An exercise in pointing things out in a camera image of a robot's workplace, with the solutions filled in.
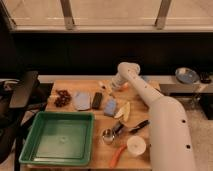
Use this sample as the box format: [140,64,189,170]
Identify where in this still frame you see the orange fruit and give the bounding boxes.
[121,83,129,91]

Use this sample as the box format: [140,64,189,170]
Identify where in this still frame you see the wooden board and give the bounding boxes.
[19,80,149,169]

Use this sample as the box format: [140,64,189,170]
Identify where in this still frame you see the black chair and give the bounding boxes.
[0,71,47,164]

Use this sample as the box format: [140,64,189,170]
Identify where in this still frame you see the white plastic cup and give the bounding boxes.
[127,136,146,157]

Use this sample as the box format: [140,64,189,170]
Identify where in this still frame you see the blue sponge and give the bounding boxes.
[104,99,117,117]

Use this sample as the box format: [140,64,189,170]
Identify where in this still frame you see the orange carrot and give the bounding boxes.
[109,145,127,168]

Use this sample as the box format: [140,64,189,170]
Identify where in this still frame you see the black rectangular block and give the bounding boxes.
[92,92,103,109]

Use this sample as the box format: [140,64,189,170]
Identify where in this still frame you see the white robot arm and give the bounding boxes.
[111,62,197,171]

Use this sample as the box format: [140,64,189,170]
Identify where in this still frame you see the red grapes bunch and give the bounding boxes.
[54,90,71,107]

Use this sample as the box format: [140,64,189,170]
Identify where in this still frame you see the banana peel slices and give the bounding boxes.
[115,102,130,122]

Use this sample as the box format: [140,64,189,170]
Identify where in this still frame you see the light blue cloth pad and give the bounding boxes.
[73,92,90,111]

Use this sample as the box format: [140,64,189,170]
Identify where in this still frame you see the grey round dish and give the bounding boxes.
[175,67,199,84]

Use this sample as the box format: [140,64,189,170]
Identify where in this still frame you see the green plastic tray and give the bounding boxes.
[19,112,94,166]

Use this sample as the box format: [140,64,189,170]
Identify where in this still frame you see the metal measuring scoop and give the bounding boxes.
[102,121,124,145]

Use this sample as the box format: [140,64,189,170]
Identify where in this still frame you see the blue plastic cup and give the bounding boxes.
[141,76,149,82]

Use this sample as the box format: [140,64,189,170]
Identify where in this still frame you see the black handled utensil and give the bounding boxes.
[129,120,149,134]

